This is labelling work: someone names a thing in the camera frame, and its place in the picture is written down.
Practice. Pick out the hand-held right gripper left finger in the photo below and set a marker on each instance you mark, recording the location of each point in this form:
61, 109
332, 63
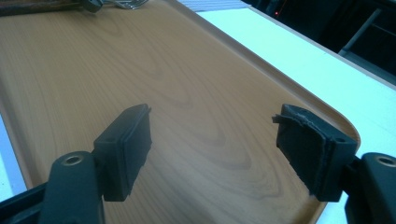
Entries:
124, 155

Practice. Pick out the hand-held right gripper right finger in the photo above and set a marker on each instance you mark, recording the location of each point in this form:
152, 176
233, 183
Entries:
314, 152

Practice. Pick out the wooden serving tray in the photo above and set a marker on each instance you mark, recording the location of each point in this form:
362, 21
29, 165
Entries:
186, 81

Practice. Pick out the metal fork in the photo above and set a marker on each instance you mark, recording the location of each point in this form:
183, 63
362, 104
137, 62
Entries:
127, 3

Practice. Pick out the dark round object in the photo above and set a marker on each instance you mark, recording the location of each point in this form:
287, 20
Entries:
92, 5

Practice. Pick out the white ribbed mat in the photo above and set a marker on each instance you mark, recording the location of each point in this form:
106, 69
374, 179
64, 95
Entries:
214, 4

